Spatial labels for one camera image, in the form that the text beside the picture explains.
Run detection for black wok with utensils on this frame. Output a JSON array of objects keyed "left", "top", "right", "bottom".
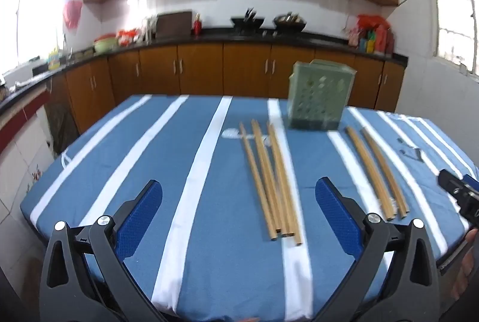
[{"left": 230, "top": 7, "right": 265, "bottom": 31}]

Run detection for black wok with lid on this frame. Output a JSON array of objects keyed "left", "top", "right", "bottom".
[{"left": 273, "top": 12, "right": 308, "bottom": 34}]

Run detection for clear glass bottles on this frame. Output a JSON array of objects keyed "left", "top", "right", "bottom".
[{"left": 141, "top": 17, "right": 157, "bottom": 42}]

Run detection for green perforated utensil holder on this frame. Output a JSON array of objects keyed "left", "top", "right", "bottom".
[{"left": 287, "top": 59, "right": 356, "bottom": 131}]

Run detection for white appliance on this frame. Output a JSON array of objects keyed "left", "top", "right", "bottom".
[{"left": 2, "top": 62, "right": 49, "bottom": 84}]

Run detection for wooden base cabinets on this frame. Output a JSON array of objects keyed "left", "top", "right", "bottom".
[{"left": 45, "top": 43, "right": 407, "bottom": 137}]

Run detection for person's right hand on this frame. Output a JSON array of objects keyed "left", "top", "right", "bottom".
[{"left": 452, "top": 228, "right": 479, "bottom": 302}]

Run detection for red white plastic bag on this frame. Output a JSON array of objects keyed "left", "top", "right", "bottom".
[{"left": 117, "top": 29, "right": 140, "bottom": 46}]

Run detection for red box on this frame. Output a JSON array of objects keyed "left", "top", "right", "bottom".
[{"left": 375, "top": 26, "right": 394, "bottom": 54}]

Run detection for green basin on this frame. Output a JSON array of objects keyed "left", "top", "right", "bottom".
[{"left": 93, "top": 34, "right": 119, "bottom": 54}]

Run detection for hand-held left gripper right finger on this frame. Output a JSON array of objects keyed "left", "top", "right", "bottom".
[{"left": 315, "top": 177, "right": 441, "bottom": 322}]

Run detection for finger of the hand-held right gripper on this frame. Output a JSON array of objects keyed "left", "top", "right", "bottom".
[{"left": 438, "top": 169, "right": 479, "bottom": 221}]

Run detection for blue white striped tablecloth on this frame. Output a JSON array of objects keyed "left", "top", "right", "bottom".
[{"left": 20, "top": 94, "right": 479, "bottom": 322}]

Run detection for window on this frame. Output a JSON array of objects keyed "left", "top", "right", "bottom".
[
  {"left": 0, "top": 0, "right": 70, "bottom": 77},
  {"left": 421, "top": 0, "right": 479, "bottom": 77}
]

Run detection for dark cutting board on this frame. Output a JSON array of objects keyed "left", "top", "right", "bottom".
[{"left": 155, "top": 10, "right": 192, "bottom": 40}]

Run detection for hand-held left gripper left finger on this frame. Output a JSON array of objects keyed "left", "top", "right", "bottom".
[{"left": 39, "top": 180, "right": 163, "bottom": 322}]

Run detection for red plastic bag on counter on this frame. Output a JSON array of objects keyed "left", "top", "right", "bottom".
[{"left": 355, "top": 14, "right": 392, "bottom": 34}]

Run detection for colourful boxes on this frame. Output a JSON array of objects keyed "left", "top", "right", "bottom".
[{"left": 359, "top": 30, "right": 377, "bottom": 53}]

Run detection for red plastic bag on wall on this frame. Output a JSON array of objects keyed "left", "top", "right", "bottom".
[{"left": 63, "top": 0, "right": 83, "bottom": 28}]

